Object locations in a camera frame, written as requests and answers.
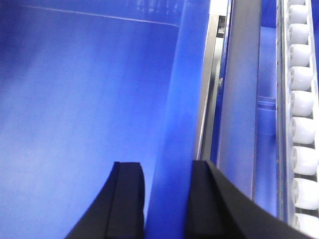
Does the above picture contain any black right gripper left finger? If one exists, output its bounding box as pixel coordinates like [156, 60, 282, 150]
[66, 162, 145, 239]

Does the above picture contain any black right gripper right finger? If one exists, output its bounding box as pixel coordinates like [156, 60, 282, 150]
[184, 160, 308, 239]

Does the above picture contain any blue bin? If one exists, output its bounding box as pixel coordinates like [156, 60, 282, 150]
[210, 0, 278, 216]
[0, 0, 210, 239]

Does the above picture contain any white roller track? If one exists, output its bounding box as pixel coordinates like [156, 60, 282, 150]
[276, 0, 319, 239]

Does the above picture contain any steel divider rail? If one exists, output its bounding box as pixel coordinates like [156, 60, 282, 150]
[194, 14, 226, 160]

